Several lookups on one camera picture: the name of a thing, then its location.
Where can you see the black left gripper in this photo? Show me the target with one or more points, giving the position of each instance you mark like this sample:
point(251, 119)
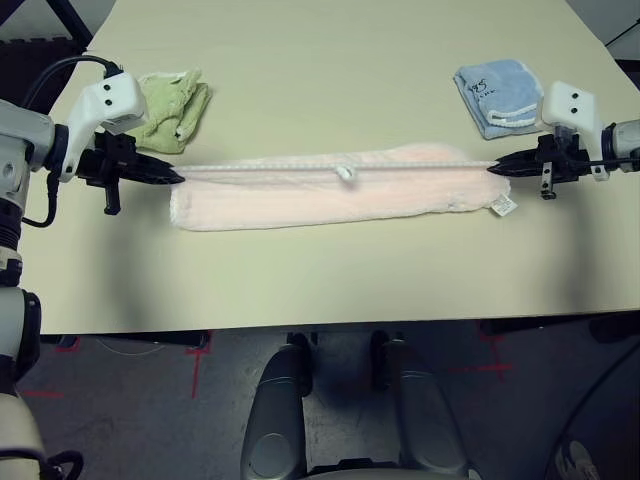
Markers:
point(110, 160)

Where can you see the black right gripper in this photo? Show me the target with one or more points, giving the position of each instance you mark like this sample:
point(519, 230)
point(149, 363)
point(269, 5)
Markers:
point(562, 155)

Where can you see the pink towel with white trim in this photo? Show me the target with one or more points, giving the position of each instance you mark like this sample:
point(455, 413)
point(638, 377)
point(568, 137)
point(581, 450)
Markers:
point(325, 200)

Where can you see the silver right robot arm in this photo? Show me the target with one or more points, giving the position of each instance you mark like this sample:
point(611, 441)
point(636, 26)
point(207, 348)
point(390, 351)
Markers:
point(625, 140)

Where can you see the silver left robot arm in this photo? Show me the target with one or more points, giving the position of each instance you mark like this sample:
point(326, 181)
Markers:
point(20, 135)

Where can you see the crumpled green towel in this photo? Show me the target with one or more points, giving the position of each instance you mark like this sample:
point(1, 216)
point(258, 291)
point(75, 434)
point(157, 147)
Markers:
point(170, 110)

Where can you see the folded blue towel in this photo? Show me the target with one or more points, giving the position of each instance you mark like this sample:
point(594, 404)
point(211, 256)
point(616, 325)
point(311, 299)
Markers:
point(500, 95)

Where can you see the black foam mat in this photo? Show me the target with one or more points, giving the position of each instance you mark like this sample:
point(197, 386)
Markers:
point(20, 55)

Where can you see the grey left robot leg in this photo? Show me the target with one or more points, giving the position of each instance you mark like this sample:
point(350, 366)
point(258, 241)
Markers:
point(275, 410)

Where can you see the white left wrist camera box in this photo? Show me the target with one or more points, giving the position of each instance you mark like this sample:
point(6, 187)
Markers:
point(110, 100)

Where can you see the black metal frame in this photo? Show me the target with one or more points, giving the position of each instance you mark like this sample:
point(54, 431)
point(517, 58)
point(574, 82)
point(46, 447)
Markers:
point(92, 22)

